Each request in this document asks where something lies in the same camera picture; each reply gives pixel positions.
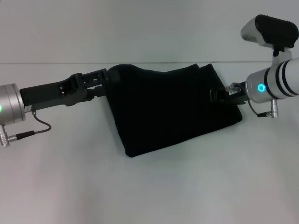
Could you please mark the black t-shirt with FREE print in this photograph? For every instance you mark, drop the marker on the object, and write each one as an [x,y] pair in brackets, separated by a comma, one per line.
[172,109]

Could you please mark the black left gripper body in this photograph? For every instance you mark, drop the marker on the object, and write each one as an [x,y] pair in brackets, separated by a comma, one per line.
[51,95]

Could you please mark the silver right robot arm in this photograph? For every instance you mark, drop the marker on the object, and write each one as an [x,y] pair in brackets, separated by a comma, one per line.
[275,79]

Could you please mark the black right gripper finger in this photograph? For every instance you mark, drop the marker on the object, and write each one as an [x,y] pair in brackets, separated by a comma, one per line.
[217,95]

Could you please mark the white and black right wrist camera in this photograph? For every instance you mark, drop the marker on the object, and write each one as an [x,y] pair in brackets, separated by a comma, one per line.
[273,32]

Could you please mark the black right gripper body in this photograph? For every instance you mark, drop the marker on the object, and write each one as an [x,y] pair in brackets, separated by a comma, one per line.
[236,98]

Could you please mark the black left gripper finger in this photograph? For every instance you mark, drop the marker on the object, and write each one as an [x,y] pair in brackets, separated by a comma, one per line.
[98,91]
[100,75]

